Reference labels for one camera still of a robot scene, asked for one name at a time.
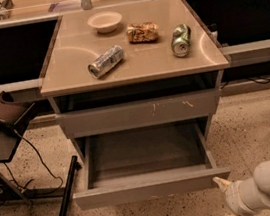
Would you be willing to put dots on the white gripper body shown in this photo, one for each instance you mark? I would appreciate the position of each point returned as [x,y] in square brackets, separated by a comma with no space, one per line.
[233,197]

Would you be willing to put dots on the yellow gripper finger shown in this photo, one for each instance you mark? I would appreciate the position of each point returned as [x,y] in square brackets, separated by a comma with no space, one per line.
[223,184]

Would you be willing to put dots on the grey drawer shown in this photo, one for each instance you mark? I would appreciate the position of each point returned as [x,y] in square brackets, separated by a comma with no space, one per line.
[145,164]
[156,111]

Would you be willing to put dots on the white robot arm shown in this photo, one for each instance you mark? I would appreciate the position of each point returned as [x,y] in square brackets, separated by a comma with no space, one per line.
[261,177]

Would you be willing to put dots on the grey drawer cabinet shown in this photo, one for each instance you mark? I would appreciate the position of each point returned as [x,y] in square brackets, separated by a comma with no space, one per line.
[148,70]

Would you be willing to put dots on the crushed green can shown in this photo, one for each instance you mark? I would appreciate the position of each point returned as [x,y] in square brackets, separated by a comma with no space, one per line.
[181,40]

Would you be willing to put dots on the black floor bar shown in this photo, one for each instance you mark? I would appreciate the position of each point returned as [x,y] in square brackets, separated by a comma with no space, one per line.
[68,188]

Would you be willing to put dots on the silver soda can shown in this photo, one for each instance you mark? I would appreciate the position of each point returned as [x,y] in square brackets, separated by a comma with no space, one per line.
[106,62]

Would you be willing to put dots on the crushed brown can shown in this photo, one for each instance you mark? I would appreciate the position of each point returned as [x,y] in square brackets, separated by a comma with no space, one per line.
[142,32]

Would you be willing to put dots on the white bowl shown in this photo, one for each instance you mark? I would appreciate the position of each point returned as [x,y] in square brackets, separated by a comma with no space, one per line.
[105,22]

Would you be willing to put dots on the dark side stand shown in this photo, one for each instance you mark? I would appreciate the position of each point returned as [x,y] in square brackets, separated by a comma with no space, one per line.
[14,120]

